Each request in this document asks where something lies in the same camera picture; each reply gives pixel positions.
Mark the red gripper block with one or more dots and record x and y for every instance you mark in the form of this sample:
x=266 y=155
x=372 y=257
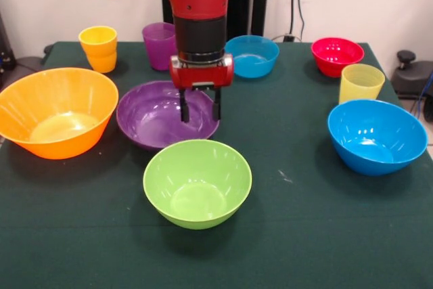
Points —
x=203 y=76

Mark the small blue bowl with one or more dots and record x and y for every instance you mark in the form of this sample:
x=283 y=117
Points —
x=257 y=59

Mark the large blue bowl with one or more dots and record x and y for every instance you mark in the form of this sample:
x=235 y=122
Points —
x=372 y=140

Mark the small red bowl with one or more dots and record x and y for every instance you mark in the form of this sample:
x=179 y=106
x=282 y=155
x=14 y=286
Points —
x=338 y=59

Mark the pale yellow translucent cup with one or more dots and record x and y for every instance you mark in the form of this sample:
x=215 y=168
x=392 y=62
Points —
x=360 y=86

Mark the orange yellow cup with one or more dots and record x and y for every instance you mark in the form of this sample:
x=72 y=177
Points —
x=99 y=52

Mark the purple bowl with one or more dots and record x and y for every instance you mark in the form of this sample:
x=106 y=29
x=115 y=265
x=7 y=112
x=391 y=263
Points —
x=152 y=119

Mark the black floor device with knob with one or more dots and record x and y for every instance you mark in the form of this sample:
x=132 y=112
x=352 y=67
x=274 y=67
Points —
x=412 y=79

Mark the large orange bowl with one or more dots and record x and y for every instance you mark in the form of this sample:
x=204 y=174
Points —
x=57 y=133

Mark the black power plug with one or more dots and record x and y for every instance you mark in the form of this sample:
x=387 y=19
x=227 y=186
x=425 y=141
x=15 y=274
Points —
x=288 y=37

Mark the green bowl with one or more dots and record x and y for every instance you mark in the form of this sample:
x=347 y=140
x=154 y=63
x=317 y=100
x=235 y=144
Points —
x=198 y=194

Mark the dark green tablecloth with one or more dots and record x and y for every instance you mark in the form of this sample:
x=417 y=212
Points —
x=216 y=255

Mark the purple cup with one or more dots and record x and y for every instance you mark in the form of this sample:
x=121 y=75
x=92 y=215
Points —
x=159 y=48

